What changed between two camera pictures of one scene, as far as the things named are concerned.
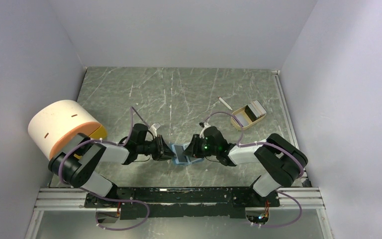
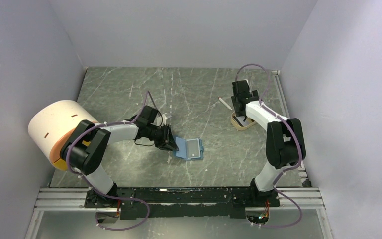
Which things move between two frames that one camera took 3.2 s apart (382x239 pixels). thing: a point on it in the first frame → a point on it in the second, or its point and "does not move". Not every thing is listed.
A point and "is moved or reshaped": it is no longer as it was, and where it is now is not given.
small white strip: x=225 y=103 does not move
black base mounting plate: x=166 y=203 does not move
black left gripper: x=163 y=152 → x=167 y=142
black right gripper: x=193 y=149 → x=254 y=93
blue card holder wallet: x=181 y=159 is moved or reshaped
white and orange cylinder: x=52 y=126 does not move
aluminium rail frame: x=60 y=199 does not move
